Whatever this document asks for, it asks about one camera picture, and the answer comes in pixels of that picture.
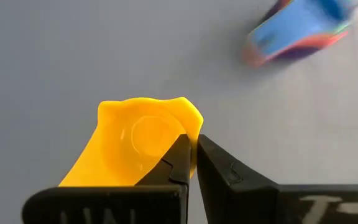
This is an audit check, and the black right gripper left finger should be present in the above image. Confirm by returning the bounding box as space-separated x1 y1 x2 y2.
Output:
22 133 192 224

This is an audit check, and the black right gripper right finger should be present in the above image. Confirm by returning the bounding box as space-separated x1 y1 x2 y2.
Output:
196 134 358 224

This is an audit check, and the yellow measuring cup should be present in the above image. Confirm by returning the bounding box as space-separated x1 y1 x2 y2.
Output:
58 96 204 187

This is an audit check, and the blue measuring cup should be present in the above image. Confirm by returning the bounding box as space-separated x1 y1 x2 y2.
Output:
250 0 358 58

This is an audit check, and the red measuring cup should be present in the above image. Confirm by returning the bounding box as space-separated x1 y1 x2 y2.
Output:
242 29 351 68

